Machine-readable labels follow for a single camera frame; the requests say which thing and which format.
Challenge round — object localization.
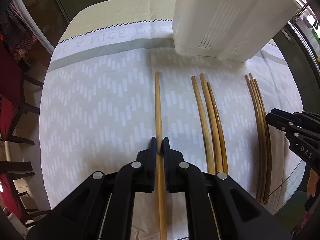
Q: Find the glass sliding door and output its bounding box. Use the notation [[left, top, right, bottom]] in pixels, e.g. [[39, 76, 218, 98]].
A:
[[12, 0, 55, 55]]

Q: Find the brown cardboard box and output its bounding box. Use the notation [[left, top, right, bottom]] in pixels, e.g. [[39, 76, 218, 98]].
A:
[[24, 40, 52, 68]]

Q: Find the light bamboo chopstick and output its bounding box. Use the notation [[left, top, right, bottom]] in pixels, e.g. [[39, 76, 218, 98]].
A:
[[199, 73, 224, 174], [154, 71, 168, 240], [191, 75, 215, 176]]

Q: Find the dark wooden chopstick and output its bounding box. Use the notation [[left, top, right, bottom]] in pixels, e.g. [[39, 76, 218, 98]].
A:
[[206, 81, 229, 175], [245, 75, 263, 205], [249, 72, 266, 205], [253, 79, 272, 204]]

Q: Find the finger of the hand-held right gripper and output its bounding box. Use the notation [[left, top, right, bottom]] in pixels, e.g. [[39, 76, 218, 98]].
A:
[[271, 108, 320, 135], [265, 112, 304, 145]]

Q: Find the white grey patterned tablecloth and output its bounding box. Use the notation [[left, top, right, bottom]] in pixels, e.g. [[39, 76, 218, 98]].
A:
[[39, 20, 304, 240]]

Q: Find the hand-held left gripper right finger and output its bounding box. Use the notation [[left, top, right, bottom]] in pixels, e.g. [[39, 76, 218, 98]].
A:
[[162, 136, 293, 240]]

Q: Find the pink floral clothing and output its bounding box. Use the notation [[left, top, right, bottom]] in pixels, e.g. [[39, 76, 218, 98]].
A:
[[295, 215, 312, 234]]

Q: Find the pale yellow quilted mat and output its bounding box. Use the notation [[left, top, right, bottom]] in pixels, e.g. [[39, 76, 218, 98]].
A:
[[59, 0, 179, 43]]

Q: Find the white plastic utensil holder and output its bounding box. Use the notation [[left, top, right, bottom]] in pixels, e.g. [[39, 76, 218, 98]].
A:
[[172, 0, 300, 63]]

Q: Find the checkered hanging apron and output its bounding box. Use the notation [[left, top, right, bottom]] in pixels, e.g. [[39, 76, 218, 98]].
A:
[[0, 5, 38, 63]]

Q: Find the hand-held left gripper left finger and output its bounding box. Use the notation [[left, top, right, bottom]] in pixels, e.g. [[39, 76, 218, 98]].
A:
[[26, 136, 158, 240]]

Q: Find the person's right hand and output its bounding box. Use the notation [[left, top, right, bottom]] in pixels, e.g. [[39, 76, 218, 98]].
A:
[[309, 169, 320, 187]]

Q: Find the dark chair with red cushion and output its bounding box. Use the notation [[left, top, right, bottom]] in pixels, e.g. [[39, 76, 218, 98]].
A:
[[0, 40, 44, 145], [0, 161, 50, 230]]

